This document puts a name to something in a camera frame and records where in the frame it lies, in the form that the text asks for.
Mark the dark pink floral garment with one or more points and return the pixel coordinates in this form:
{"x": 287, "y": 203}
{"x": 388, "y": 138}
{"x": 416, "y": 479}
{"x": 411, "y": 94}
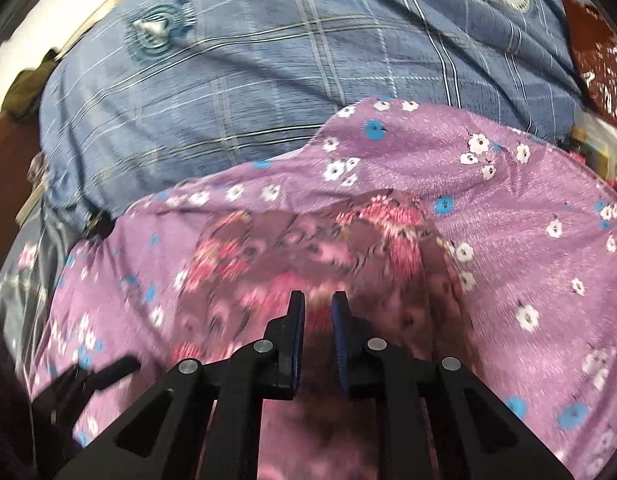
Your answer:
{"x": 288, "y": 255}

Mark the grey floral bedsheet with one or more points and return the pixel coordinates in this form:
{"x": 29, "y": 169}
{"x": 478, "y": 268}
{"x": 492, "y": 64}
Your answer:
{"x": 23, "y": 280}

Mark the maroon printed cloth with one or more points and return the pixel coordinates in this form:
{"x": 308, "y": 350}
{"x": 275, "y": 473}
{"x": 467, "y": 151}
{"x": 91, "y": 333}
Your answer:
{"x": 600, "y": 60}

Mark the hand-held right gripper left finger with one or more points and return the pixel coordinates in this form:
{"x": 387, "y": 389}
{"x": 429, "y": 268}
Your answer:
{"x": 299, "y": 345}

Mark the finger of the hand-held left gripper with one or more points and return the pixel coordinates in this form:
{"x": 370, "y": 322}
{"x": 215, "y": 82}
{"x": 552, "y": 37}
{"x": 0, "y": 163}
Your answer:
{"x": 68, "y": 382}
{"x": 111, "y": 372}

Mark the blue plaid quilt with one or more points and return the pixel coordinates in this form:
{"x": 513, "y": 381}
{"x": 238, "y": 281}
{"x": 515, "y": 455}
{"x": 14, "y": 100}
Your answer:
{"x": 268, "y": 70}

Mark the pile of colourful clutter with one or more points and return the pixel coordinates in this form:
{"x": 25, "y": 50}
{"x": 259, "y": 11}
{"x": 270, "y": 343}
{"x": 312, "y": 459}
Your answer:
{"x": 600, "y": 150}

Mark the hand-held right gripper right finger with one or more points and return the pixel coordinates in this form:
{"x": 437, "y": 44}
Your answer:
{"x": 339, "y": 345}

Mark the brown wooden furniture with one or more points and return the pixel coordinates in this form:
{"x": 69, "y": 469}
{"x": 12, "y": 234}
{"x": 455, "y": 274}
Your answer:
{"x": 11, "y": 175}

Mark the olive green cloth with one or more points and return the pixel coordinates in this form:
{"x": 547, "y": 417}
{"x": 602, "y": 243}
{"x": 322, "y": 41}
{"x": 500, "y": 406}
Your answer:
{"x": 31, "y": 85}

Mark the beige mattress edge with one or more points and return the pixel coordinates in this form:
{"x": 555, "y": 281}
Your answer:
{"x": 103, "y": 10}

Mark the purple floral blanket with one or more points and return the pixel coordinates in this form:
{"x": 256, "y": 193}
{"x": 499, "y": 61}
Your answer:
{"x": 528, "y": 240}

